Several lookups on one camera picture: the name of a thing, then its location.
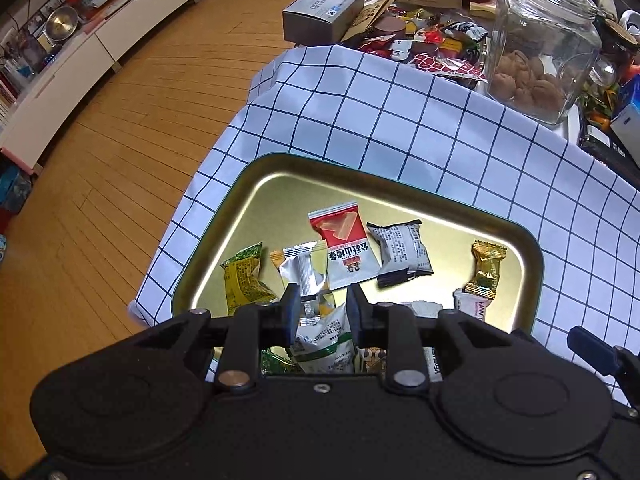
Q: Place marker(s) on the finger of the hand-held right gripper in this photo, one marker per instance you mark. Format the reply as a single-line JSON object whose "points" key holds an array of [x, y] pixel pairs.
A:
{"points": [[592, 350]]}

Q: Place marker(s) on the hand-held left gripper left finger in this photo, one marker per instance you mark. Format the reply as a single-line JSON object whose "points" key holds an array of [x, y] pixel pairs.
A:
{"points": [[291, 315]]}

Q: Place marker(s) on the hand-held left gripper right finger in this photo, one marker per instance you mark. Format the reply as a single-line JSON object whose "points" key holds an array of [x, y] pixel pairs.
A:
{"points": [[356, 315]]}

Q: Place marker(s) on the white green snack packet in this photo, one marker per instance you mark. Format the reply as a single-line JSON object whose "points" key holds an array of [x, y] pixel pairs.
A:
{"points": [[325, 347]]}

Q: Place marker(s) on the silver orange snack packet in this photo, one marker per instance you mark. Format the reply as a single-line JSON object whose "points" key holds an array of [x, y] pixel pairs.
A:
{"points": [[300, 270]]}

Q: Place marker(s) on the beige patterned snack packet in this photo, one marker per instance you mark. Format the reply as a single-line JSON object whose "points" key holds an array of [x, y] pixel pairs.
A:
{"points": [[370, 360]]}

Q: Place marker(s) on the green twisted candy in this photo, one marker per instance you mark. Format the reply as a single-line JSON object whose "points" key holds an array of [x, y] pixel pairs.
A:
{"points": [[274, 362]]}

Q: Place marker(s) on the yellow green snack packet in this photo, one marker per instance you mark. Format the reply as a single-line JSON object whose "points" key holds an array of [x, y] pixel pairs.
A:
{"points": [[245, 280]]}

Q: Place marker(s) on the red white snack packet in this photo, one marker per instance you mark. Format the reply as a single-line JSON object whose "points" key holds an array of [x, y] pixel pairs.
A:
{"points": [[345, 255]]}

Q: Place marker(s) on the dark blue white snack packet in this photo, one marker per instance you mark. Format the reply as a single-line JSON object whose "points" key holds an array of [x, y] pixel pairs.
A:
{"points": [[400, 252]]}

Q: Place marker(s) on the pink white snack packet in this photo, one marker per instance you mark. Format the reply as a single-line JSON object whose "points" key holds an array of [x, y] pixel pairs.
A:
{"points": [[470, 306]]}

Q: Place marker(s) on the gold metal tray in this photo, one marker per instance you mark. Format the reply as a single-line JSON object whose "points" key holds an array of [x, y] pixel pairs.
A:
{"points": [[280, 200]]}

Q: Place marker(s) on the gold candy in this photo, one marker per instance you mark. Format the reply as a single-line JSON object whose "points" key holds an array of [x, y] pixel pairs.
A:
{"points": [[485, 267]]}

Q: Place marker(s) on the white checked tablecloth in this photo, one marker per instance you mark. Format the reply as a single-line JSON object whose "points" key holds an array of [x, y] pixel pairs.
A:
{"points": [[400, 125]]}

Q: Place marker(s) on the black flat packet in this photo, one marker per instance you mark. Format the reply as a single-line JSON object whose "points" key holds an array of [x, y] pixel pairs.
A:
{"points": [[612, 152]]}

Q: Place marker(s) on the blue tissue box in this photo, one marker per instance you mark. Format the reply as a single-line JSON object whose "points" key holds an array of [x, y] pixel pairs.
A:
{"points": [[627, 125]]}

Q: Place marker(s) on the pile of walnuts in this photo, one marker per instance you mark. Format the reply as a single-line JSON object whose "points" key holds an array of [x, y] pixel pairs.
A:
{"points": [[530, 85]]}

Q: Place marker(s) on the small glass jar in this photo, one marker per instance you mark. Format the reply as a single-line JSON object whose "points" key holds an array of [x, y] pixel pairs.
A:
{"points": [[605, 71]]}

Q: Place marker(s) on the pile of assorted wrapped sweets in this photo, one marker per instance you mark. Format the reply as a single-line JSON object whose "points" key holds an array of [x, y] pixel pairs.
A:
{"points": [[435, 42]]}

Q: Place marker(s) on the round brown chocolate disc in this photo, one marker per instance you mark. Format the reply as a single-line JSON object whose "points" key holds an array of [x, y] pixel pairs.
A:
{"points": [[390, 25]]}

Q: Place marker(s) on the long kraft paper box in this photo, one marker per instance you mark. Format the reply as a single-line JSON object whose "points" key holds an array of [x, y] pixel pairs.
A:
{"points": [[372, 12]]}

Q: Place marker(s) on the grey cardboard box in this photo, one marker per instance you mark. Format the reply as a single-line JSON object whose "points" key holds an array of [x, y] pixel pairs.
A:
{"points": [[320, 12]]}

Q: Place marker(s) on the white low cabinet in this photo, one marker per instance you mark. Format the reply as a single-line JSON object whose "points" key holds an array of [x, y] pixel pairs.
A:
{"points": [[90, 75]]}

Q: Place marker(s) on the large glass jar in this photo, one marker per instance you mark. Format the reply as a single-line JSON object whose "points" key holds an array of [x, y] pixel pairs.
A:
{"points": [[545, 30]]}

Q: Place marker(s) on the metal bowl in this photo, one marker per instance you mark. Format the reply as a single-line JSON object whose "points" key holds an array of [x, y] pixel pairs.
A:
{"points": [[62, 22]]}

